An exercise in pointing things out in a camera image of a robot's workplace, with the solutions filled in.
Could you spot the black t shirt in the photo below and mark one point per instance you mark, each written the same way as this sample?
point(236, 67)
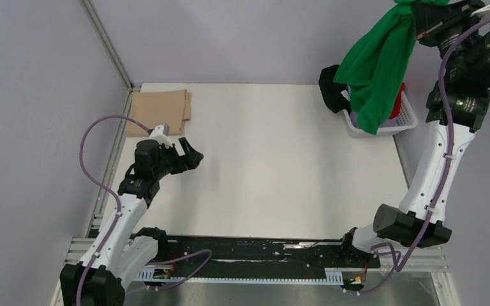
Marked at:
point(331, 91)

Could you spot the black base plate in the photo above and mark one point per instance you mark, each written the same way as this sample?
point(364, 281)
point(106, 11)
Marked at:
point(261, 257)

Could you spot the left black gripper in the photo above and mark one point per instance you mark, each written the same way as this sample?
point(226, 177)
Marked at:
point(182, 162)

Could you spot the red t shirt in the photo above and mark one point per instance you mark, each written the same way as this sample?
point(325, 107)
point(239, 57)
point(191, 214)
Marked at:
point(398, 102)

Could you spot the lilac t shirt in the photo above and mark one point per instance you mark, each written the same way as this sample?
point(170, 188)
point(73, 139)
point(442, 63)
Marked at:
point(353, 119)

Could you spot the white laundry basket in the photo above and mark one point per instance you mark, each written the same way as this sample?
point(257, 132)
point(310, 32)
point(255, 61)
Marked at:
point(406, 119)

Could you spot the folded beige t shirt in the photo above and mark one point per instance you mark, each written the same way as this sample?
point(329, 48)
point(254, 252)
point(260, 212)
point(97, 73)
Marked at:
point(154, 108)

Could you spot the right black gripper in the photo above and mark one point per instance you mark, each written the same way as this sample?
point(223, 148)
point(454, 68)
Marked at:
point(430, 19)

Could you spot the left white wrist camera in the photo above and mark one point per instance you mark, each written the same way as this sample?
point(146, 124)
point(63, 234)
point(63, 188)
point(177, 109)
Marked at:
point(160, 134)

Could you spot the white slotted cable duct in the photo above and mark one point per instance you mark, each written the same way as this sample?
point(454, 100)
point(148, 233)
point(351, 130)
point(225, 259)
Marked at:
point(330, 277)

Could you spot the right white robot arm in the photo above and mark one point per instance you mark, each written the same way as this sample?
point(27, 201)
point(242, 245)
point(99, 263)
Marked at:
point(456, 108)

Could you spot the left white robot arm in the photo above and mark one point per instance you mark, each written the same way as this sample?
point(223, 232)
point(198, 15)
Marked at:
point(104, 273)

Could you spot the aluminium frame rail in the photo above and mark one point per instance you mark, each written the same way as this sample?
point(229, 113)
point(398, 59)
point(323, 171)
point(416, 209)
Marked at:
point(431, 259)

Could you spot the green t shirt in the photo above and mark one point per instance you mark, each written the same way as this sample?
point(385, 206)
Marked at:
point(375, 66)

